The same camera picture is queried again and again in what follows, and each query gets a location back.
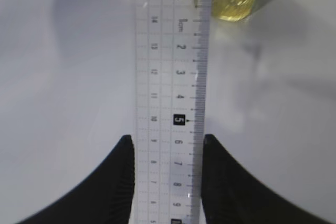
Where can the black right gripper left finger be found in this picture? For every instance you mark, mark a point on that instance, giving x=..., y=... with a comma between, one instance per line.
x=105, y=196

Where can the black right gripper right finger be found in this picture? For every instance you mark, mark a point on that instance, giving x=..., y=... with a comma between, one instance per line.
x=230, y=194

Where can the clear plastic ruler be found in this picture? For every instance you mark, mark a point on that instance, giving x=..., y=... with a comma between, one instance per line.
x=171, y=51

